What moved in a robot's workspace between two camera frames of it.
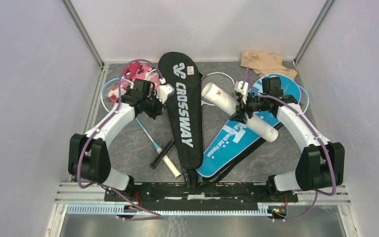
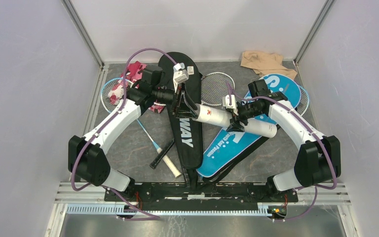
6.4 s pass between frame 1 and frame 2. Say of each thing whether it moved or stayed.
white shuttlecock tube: moved
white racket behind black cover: stayed
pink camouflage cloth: stayed
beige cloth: stayed
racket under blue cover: stayed
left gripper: moved
